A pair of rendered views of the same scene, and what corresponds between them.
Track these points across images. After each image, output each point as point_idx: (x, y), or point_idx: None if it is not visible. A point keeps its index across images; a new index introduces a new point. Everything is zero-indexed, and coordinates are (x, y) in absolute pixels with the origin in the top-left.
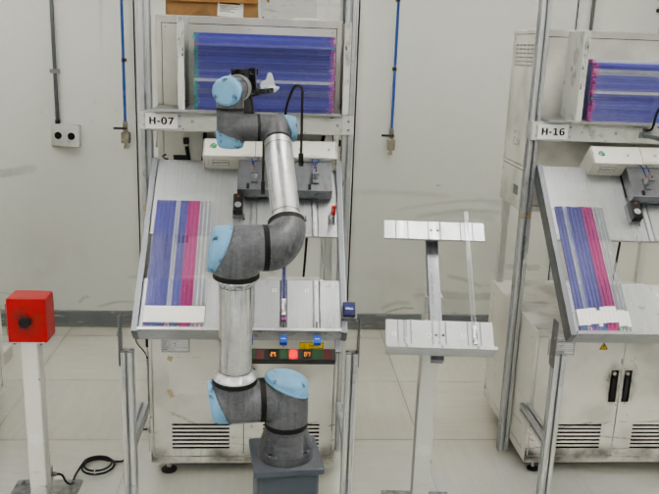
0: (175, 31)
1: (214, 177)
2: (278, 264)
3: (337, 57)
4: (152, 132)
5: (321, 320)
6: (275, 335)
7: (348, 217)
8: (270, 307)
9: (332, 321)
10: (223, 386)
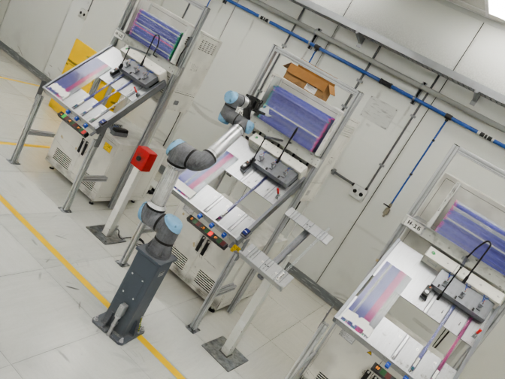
0: None
1: (248, 151)
2: (188, 166)
3: None
4: None
5: (233, 229)
6: (211, 222)
7: (294, 205)
8: (219, 210)
9: (237, 233)
10: (146, 204)
